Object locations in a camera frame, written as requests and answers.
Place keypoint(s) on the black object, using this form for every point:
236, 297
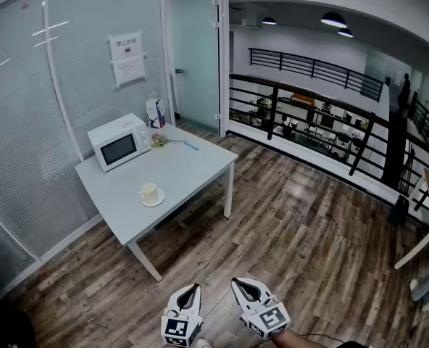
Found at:
8, 332

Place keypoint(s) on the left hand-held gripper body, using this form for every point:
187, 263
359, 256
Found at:
180, 329

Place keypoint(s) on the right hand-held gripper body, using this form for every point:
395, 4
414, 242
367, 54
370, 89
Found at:
269, 319

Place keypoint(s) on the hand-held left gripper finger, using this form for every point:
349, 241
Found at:
198, 303
174, 298

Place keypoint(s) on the person's right forearm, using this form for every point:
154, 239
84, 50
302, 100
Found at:
290, 340

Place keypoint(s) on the white round tray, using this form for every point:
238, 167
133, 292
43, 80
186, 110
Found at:
158, 198

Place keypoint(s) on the black metal railing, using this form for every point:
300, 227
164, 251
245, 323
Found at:
314, 67

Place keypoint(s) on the person's white shoe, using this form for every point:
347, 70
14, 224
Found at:
203, 343

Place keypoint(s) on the black railing wooden handrail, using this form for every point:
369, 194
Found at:
359, 141

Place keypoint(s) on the cream cup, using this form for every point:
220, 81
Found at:
149, 193

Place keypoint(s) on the frosted glass door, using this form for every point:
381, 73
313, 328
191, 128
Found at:
196, 60

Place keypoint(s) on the small black pendant lamp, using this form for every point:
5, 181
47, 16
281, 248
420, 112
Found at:
269, 20
345, 32

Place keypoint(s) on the small flower bouquet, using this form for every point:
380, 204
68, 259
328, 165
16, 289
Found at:
159, 140

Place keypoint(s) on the blue plastic stick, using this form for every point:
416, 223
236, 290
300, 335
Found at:
191, 145

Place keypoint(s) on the white paper notice camera icon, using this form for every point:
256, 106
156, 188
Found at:
125, 46

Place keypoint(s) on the white paper bag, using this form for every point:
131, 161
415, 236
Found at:
153, 112

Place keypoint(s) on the large black pendant lamp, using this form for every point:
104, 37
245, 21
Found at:
333, 19

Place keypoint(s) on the white microwave oven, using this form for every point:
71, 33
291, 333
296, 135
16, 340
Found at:
118, 147

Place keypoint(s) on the white paper notice small print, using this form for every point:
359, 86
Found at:
129, 70

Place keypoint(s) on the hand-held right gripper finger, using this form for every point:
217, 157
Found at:
237, 298
259, 290

